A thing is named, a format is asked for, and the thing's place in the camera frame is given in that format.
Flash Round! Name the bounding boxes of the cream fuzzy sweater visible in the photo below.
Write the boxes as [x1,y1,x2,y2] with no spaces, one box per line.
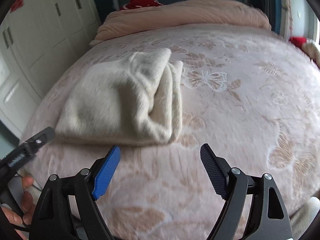
[55,48,183,145]

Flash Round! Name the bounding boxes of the red and cream clothes pile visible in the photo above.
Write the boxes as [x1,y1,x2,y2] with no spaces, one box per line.
[289,36,320,68]

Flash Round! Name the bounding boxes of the left hand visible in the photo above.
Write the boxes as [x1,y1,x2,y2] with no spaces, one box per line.
[1,176,35,226]

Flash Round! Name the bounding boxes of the pink floral bed blanket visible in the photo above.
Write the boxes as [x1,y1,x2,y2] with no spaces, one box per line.
[23,24,319,239]

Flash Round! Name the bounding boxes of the white wardrobe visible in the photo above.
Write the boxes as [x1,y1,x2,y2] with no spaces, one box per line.
[1,0,100,137]

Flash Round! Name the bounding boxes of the pink folded duvet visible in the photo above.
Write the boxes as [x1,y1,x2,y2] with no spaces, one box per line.
[89,0,271,47]

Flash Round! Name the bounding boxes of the window with red decals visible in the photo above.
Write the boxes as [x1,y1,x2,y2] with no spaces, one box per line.
[280,0,319,44]

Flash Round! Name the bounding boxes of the red pillow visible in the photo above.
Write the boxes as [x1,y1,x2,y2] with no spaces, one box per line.
[120,0,163,10]

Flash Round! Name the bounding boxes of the dark blue curtain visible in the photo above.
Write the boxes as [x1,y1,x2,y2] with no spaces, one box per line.
[262,0,282,34]

